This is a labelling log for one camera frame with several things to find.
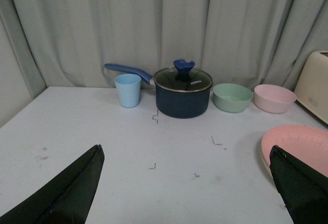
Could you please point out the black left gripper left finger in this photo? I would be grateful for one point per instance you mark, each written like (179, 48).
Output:
(67, 198)

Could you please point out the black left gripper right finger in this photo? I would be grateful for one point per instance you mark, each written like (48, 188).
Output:
(303, 189)

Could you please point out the pink plastic plate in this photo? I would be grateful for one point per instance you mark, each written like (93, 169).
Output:
(306, 143)

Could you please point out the beige plastic plate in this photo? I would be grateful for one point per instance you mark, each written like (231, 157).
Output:
(266, 166)

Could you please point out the pink plastic bowl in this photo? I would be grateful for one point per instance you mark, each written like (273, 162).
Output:
(273, 99)

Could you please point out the cream two-slot toaster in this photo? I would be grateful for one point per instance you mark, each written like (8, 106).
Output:
(311, 88)

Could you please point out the green plastic bowl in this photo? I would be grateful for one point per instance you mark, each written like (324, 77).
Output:
(231, 98)

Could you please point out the light blue plastic cup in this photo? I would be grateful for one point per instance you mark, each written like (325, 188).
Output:
(128, 87)

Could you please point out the dark blue saucepan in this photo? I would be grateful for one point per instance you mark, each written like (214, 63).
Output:
(173, 104)

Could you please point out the glass lid blue knob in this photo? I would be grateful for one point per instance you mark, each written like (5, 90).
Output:
(183, 77)

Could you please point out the grey curtain backdrop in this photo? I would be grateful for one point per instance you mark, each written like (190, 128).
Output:
(67, 42)

